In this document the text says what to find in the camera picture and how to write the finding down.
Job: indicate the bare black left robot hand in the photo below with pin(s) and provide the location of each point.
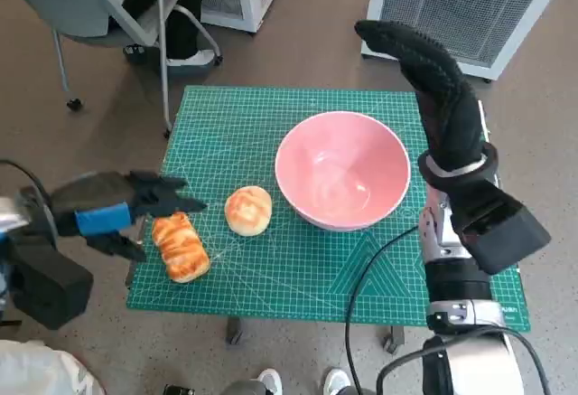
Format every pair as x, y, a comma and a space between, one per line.
104, 219

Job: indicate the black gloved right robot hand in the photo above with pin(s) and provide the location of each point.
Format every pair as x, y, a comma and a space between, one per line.
447, 110

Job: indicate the long braided toy bread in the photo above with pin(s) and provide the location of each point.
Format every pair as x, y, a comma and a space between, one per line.
180, 248

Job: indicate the pink bowl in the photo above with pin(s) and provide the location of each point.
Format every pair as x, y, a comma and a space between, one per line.
343, 169

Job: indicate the round toy bread bun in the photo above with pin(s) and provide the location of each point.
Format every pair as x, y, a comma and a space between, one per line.
248, 209

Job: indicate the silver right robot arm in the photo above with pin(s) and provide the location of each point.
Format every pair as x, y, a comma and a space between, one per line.
460, 286

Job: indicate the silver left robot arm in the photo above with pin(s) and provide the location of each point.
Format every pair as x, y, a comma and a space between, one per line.
31, 214

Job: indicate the large white vented unit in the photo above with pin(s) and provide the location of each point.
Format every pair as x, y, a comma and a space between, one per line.
456, 11

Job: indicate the person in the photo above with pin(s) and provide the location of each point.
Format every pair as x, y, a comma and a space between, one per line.
36, 368
180, 29

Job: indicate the black table leg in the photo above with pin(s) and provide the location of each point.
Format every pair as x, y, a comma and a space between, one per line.
235, 331
394, 340

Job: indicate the green cutting mat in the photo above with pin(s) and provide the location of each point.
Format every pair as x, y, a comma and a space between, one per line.
280, 277

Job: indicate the small black device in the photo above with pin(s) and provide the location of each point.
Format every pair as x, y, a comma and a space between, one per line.
178, 389

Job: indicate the person's foot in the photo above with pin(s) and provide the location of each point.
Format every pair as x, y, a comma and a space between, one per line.
271, 379
338, 379

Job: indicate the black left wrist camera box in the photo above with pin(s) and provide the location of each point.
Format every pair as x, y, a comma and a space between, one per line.
49, 286

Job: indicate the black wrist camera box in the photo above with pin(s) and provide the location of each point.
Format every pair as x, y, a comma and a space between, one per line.
49, 286
501, 228

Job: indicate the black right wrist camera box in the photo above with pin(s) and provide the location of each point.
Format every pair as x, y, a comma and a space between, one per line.
501, 228

